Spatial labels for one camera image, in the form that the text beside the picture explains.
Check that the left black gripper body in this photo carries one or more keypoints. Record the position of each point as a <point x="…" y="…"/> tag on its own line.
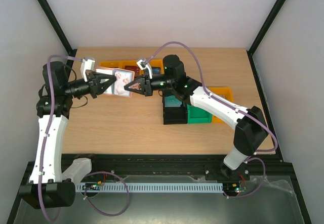
<point x="93" y="85"/>

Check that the red card stack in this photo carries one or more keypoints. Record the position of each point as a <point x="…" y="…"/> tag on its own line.
<point x="133" y="68"/>

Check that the left black frame post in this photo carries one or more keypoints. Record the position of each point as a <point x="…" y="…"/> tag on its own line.
<point x="56" y="26"/>

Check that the black frame post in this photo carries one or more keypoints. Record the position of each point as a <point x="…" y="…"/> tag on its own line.
<point x="56" y="26"/>
<point x="265" y="27"/>

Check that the black bin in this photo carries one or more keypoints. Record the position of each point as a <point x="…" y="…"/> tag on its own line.
<point x="174" y="115"/>

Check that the yellow bin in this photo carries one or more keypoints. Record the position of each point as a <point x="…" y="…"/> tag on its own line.
<point x="221" y="91"/>
<point x="154" y="63"/>
<point x="129" y="62"/>
<point x="110" y="64"/>

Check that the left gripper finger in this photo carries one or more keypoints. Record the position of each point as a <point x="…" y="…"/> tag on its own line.
<point x="105" y="84"/>
<point x="101" y="74"/>

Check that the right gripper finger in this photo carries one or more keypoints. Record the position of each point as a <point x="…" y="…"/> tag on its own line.
<point x="136" y="85"/>
<point x="134" y="89"/>

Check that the pink card holder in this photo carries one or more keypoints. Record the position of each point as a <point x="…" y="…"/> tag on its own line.
<point x="109" y="91"/>

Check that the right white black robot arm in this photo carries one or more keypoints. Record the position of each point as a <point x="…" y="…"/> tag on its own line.
<point x="247" y="123"/>

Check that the yellow bin left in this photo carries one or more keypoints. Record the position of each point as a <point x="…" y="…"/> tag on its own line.
<point x="110" y="64"/>

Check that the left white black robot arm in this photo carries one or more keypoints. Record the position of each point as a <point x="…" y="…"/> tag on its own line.
<point x="48" y="185"/>

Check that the yellow bin far right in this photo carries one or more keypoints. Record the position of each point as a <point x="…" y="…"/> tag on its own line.
<point x="221" y="91"/>

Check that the right black frame post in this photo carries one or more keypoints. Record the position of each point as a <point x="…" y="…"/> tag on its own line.
<point x="265" y="27"/>

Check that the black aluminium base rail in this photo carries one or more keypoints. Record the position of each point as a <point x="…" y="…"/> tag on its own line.
<point x="208" y="166"/>

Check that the yellow bin middle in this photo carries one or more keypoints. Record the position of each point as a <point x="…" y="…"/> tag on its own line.
<point x="129" y="62"/>

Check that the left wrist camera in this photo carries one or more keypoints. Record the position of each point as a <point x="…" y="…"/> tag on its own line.
<point x="86" y="65"/>

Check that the green bin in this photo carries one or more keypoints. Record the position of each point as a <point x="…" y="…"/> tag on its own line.
<point x="197" y="115"/>

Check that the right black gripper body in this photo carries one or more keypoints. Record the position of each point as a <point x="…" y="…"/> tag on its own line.
<point x="147" y="85"/>

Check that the white slotted cable duct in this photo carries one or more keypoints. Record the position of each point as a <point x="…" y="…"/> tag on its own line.
<point x="151" y="188"/>

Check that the blue card stack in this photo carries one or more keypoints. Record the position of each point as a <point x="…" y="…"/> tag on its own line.
<point x="156" y="70"/>

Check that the teal card stack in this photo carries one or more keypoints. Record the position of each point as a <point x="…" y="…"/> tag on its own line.
<point x="172" y="102"/>

